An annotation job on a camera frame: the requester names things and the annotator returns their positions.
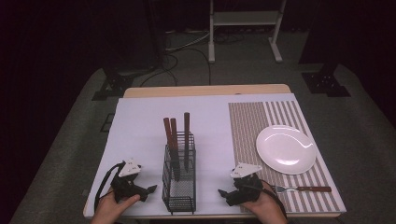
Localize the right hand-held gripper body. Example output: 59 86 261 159
229 162 264 207

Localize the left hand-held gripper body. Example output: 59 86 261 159
110 158 148 203

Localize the person's left hand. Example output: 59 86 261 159
90 186 142 224

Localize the person's right hand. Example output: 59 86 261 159
241 181 290 224

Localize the white plate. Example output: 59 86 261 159
255 124 318 175

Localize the striped placemat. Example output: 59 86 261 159
227 100 347 215

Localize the white table sheet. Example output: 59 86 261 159
83 92 347 217

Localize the black stand base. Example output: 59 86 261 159
301 63 352 98
91 66 135 102

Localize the wooden table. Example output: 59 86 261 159
82 83 347 219

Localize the white metal stand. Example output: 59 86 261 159
207 0 288 64

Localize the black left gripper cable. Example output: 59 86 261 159
93 161 126 215

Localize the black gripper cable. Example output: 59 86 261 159
93 161 126 215
261 178 289 220

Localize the black wire cutlery holder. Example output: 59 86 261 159
161 131 197 216

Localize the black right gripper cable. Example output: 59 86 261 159
261 178 289 220

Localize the wooden handled cutlery piece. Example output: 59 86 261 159
169 118 182 175
183 111 191 173
163 117 181 182

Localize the wooden handled fork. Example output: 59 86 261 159
271 185 332 194

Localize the dark floor frame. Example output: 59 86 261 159
99 113 116 133

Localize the black floor cable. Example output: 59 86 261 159
139 46 213 88

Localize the white floor cable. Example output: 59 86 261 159
163 28 216 53

